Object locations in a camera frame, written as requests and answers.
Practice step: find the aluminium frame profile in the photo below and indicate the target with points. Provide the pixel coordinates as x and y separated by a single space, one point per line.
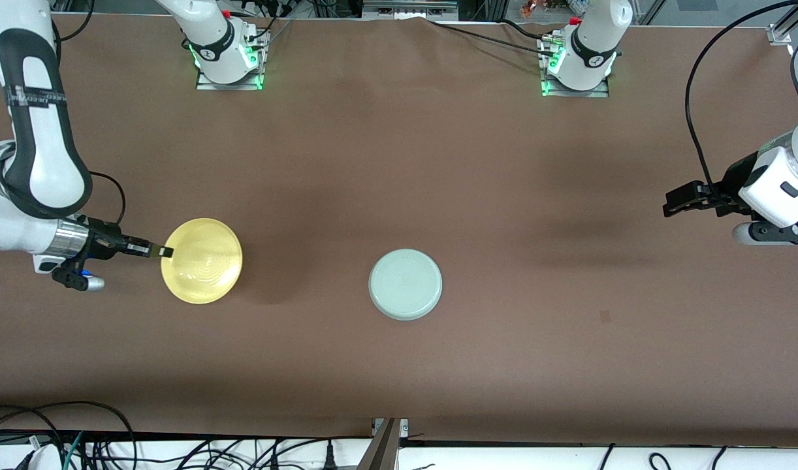
787 29

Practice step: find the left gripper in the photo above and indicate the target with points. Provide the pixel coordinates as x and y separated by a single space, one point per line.
730 185

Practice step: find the brown table cloth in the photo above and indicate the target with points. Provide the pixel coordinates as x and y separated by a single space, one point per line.
399 163

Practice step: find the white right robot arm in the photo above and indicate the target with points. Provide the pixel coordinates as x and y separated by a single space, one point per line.
40 163

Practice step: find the white device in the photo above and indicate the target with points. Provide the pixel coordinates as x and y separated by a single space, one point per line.
43 458

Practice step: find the small orange object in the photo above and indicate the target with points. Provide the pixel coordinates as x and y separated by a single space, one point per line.
528 8

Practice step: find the aluminium post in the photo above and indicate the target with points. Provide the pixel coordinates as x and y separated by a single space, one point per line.
381 450

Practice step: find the grey metal box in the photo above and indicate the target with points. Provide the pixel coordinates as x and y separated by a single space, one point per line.
409 8

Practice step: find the white shelf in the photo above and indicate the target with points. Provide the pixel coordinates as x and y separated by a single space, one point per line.
503 458

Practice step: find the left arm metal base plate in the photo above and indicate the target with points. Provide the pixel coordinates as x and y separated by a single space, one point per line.
598 94

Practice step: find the yellow plate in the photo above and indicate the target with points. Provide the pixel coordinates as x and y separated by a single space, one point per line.
206 267

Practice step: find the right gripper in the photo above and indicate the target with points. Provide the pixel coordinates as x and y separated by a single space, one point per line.
103 241

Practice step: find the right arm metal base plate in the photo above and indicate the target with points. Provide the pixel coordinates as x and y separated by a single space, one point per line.
206 87

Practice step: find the metal post bracket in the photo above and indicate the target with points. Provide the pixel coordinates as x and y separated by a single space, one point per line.
404 425

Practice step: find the pale green plate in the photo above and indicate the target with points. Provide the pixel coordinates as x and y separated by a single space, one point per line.
405 284

